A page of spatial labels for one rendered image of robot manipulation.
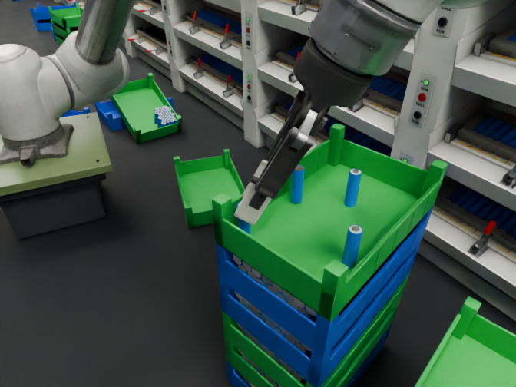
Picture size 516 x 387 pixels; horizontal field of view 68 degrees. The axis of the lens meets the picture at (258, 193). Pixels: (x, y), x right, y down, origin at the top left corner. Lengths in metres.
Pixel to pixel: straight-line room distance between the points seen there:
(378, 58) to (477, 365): 0.49
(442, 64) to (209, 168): 0.86
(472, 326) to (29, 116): 1.09
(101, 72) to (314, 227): 0.79
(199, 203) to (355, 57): 0.98
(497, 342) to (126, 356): 0.71
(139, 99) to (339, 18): 1.55
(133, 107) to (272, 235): 1.34
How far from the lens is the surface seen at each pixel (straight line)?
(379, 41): 0.36
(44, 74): 1.18
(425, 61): 0.95
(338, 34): 0.36
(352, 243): 0.50
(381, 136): 1.07
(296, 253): 0.54
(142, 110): 1.80
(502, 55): 0.95
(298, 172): 0.59
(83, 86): 1.21
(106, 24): 1.05
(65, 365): 1.00
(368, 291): 0.56
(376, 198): 0.67
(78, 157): 1.19
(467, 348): 0.72
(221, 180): 1.38
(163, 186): 1.39
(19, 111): 1.18
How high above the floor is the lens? 0.79
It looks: 37 degrees down
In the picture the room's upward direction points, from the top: straight up
